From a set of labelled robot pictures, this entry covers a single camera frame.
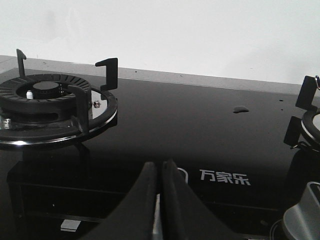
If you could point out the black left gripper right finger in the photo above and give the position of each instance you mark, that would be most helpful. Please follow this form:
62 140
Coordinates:
184 216

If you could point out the gas burner with grate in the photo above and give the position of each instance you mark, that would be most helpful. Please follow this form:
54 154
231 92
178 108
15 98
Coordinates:
304 133
52 109

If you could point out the black glass gas stove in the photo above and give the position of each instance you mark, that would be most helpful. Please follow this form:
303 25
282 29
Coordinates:
227 143

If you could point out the right gas burner with grate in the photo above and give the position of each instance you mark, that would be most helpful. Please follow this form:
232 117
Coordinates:
304 133

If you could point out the grey stove control knob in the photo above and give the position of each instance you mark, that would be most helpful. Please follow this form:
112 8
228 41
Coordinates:
302 221

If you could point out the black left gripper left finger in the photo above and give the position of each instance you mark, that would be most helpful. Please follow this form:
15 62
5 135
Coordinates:
133 218

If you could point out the left gas burner with grate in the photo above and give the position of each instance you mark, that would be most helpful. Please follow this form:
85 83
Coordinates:
52 109

